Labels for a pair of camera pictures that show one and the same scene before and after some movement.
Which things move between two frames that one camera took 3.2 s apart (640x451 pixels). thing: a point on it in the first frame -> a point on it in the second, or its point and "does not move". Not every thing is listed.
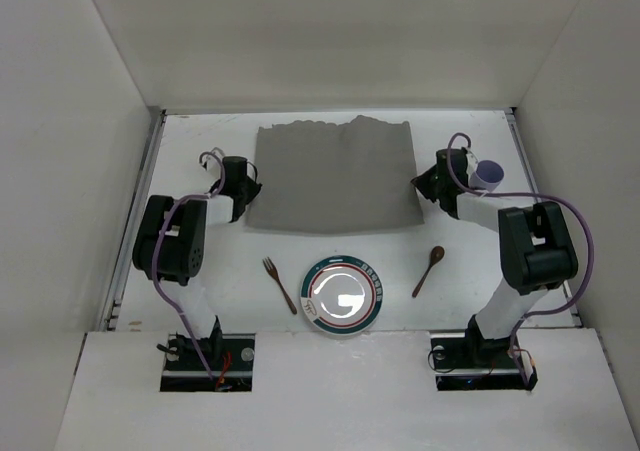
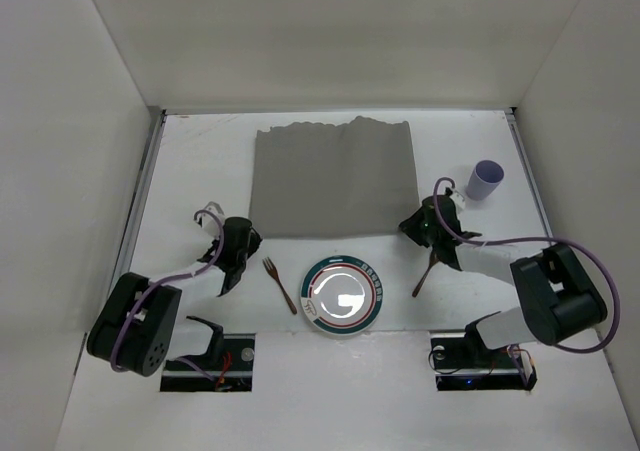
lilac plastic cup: [488, 175] does not move
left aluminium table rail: [107, 323] does not move
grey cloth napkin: [334, 178] does not move
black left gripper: [248, 191] -> [235, 272]
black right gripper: [428, 186] -> [445, 252]
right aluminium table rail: [513, 115] does not move
